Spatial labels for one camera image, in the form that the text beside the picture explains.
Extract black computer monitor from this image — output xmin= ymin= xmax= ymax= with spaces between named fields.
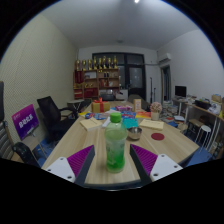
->
xmin=174 ymin=85 xmax=188 ymax=99

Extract yellow gift box red ribbon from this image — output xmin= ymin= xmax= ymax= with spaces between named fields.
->
xmin=91 ymin=97 xmax=111 ymax=114

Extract black office chair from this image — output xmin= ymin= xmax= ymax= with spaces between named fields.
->
xmin=36 ymin=95 xmax=79 ymax=134

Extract small cream notebook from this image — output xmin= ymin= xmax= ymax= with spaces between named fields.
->
xmin=79 ymin=116 xmax=105 ymax=132

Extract small round side table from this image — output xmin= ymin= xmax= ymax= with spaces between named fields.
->
xmin=66 ymin=98 xmax=86 ymax=113

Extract tan upright cardboard box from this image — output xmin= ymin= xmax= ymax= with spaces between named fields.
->
xmin=132 ymin=98 xmax=143 ymax=113

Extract stack of books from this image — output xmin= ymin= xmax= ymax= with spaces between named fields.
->
xmin=162 ymin=99 xmax=179 ymax=121

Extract teal book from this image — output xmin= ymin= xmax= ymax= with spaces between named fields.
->
xmin=121 ymin=117 xmax=139 ymax=130

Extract small wooden stool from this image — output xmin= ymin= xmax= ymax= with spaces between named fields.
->
xmin=185 ymin=118 xmax=205 ymax=134

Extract pink flowers in white pot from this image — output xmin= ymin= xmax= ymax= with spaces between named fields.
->
xmin=149 ymin=101 xmax=164 ymax=121

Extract orange printed book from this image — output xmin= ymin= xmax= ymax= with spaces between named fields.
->
xmin=134 ymin=110 xmax=152 ymax=120

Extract flat round red coaster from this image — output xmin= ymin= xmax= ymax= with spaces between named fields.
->
xmin=150 ymin=132 xmax=166 ymax=141

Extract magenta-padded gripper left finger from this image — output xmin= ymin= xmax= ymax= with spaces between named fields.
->
xmin=44 ymin=144 xmax=96 ymax=188

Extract wooden shelf unit with trophies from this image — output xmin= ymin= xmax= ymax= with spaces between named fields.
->
xmin=73 ymin=55 xmax=121 ymax=100

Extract white booklet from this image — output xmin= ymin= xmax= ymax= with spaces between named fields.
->
xmin=101 ymin=115 xmax=113 ymax=129

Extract pink flat box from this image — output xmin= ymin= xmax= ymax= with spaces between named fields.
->
xmin=115 ymin=104 xmax=133 ymax=112

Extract white round stool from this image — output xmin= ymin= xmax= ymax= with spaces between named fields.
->
xmin=194 ymin=124 xmax=213 ymax=148

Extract black bag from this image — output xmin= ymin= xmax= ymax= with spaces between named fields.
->
xmin=12 ymin=141 xmax=40 ymax=168

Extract white wall air conditioner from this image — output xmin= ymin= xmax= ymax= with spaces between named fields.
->
xmin=157 ymin=52 xmax=173 ymax=64

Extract cluttered wooden side desk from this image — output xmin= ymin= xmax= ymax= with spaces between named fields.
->
xmin=171 ymin=96 xmax=224 ymax=158

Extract grey striped chair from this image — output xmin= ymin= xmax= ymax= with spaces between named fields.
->
xmin=0 ymin=80 xmax=16 ymax=161

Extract purple sign board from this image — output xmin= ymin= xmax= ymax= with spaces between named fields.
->
xmin=11 ymin=103 xmax=40 ymax=141

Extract dark glass door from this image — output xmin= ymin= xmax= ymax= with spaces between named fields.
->
xmin=92 ymin=52 xmax=147 ymax=101

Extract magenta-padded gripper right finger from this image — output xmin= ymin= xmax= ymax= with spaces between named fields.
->
xmin=129 ymin=143 xmax=184 ymax=186

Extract green drink bottle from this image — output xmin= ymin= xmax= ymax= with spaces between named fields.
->
xmin=104 ymin=112 xmax=128 ymax=174

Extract long cream book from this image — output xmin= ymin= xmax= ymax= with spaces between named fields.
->
xmin=138 ymin=118 xmax=165 ymax=131

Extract blue printed book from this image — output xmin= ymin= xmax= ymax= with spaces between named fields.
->
xmin=120 ymin=111 xmax=137 ymax=120

